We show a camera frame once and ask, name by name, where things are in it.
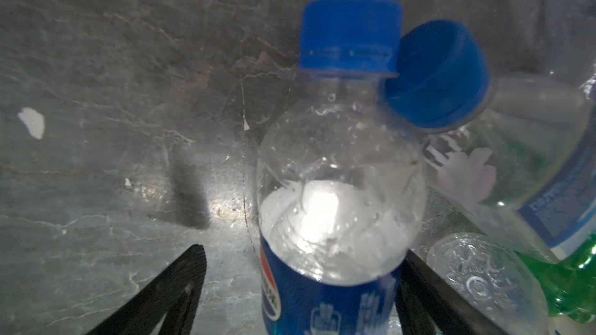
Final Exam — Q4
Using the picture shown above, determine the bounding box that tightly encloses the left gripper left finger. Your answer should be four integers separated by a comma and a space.
90, 244, 207, 334

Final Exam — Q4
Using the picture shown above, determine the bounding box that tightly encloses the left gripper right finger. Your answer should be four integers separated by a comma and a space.
395, 251, 506, 334

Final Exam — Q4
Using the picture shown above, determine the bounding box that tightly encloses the clear bottle blue cap pepsi label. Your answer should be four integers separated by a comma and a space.
258, 0, 428, 334

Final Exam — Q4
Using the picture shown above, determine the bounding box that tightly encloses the blue label bottle small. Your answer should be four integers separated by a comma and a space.
386, 20, 595, 264

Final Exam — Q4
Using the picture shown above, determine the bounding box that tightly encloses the green bottle near bin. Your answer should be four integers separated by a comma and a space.
518, 234, 595, 324

